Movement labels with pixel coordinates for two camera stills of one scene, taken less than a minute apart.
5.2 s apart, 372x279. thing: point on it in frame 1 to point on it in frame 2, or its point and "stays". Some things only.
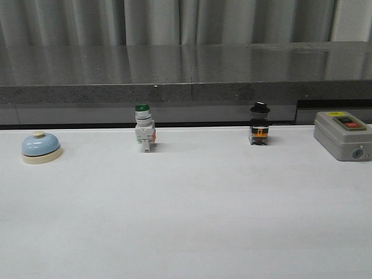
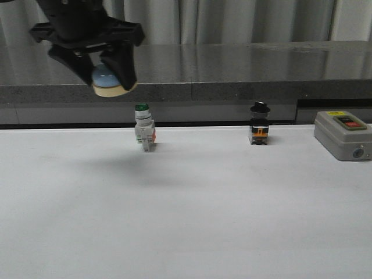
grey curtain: [27, 23] stays
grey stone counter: [188, 86] stays
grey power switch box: [343, 135] stays
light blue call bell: [40, 148] to [105, 82]
